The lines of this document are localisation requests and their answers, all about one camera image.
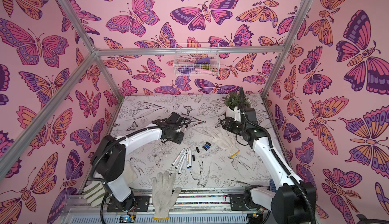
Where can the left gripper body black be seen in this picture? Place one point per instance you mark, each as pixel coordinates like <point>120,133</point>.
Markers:
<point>177,137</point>

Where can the white glove front centre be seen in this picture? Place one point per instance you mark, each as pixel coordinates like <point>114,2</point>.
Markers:
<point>163,196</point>

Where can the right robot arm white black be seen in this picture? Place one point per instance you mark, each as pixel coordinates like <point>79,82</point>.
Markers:
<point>293,201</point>

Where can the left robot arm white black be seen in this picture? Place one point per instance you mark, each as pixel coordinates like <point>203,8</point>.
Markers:
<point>108,163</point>

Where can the white wire basket on wall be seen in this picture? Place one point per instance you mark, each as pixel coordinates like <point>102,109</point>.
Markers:
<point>197,58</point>

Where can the white glove on table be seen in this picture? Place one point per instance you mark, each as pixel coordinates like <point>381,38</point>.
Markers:
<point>225,140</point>

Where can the green circuit board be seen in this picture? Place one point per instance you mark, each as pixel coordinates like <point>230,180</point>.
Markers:
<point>127,219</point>

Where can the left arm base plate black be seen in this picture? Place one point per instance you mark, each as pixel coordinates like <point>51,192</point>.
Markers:
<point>133,203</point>

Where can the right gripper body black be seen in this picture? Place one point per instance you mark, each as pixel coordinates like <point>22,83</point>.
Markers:
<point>226,124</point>

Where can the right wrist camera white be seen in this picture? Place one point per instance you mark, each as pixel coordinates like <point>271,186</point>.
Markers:
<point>234,113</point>

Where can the white glove front left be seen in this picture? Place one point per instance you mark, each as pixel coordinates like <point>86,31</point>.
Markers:
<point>94,193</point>

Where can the white potted green plant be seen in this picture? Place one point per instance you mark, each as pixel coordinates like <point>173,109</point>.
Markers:
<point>232,99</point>

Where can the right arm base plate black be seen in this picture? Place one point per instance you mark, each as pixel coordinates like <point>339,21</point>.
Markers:
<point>238,203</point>

